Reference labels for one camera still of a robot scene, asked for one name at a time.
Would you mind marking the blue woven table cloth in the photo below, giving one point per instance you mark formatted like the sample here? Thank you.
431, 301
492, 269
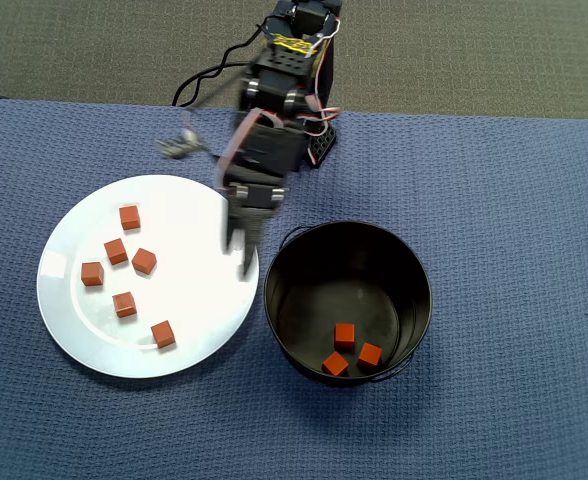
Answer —
474, 250

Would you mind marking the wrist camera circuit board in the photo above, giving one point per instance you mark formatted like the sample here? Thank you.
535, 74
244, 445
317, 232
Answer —
181, 145

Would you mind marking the black metal bucket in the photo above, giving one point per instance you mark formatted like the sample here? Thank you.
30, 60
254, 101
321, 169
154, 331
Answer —
344, 260

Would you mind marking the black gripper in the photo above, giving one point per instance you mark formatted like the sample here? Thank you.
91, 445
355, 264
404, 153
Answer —
255, 195

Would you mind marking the white round plate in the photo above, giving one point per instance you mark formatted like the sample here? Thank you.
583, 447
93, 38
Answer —
99, 345

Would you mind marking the red cube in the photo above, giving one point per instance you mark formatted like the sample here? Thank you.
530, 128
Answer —
370, 354
116, 251
335, 363
124, 305
92, 274
163, 334
144, 261
130, 218
344, 335

